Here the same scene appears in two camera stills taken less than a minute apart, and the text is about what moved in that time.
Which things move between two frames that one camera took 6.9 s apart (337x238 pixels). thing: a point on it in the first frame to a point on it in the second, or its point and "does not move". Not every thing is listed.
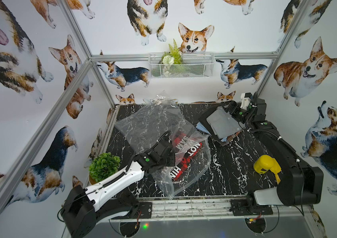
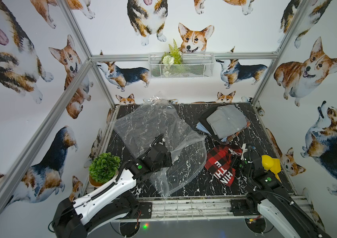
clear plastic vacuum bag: [157, 117] does not move
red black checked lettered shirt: [185, 149] to [218, 162]
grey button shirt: [222, 124] does not move
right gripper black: [238, 106] to [234, 161]
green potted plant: [102, 167] does not move
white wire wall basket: [196, 65] does not move
